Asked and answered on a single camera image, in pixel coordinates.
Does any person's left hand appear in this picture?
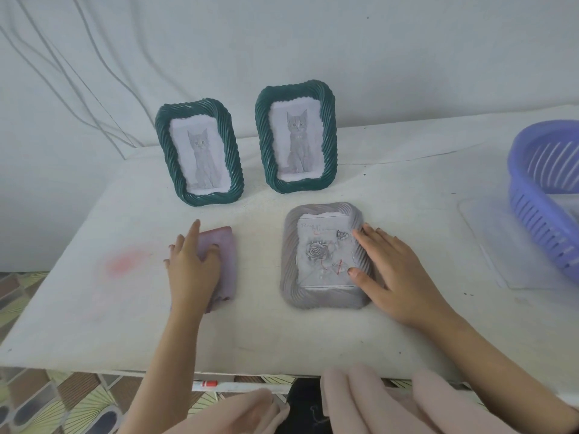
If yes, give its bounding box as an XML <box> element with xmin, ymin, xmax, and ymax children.
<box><xmin>163</xmin><ymin>219</ymin><xmax>223</xmax><ymax>315</ymax></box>

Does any person's right hand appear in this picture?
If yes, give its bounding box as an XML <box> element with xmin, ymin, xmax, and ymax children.
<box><xmin>347</xmin><ymin>222</ymin><xmax>455</xmax><ymax>333</ymax></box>

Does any purple cleaning cloth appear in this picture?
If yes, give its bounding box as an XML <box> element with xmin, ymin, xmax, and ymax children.
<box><xmin>197</xmin><ymin>226</ymin><xmax>238</xmax><ymax>314</ymax></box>

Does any grey rope-pattern frame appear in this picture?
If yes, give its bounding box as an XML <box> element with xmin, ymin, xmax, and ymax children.
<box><xmin>279</xmin><ymin>201</ymin><xmax>376</xmax><ymax>311</ymax></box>

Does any dark green rope-pattern frame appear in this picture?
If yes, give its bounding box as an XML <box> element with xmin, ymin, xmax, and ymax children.
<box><xmin>255</xmin><ymin>79</ymin><xmax>338</xmax><ymax>195</ymax></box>
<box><xmin>154</xmin><ymin>98</ymin><xmax>245</xmax><ymax>208</ymax></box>

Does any purple plastic basket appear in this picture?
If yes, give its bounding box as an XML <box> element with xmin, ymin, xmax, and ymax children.
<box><xmin>507</xmin><ymin>120</ymin><xmax>579</xmax><ymax>285</ymax></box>

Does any person's left forearm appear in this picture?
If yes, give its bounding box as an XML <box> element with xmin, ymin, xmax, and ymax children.
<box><xmin>117</xmin><ymin>307</ymin><xmax>210</xmax><ymax>434</ymax></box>

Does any person's right forearm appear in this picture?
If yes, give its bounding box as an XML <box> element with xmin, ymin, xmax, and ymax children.
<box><xmin>420</xmin><ymin>311</ymin><xmax>579</xmax><ymax>434</ymax></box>

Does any thin dark cable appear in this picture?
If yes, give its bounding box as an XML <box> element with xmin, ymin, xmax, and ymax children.
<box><xmin>45</xmin><ymin>45</ymin><xmax>136</xmax><ymax>148</ymax></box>

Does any grey wavy cable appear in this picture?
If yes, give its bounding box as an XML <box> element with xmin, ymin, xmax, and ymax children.
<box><xmin>0</xmin><ymin>27</ymin><xmax>145</xmax><ymax>148</ymax></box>

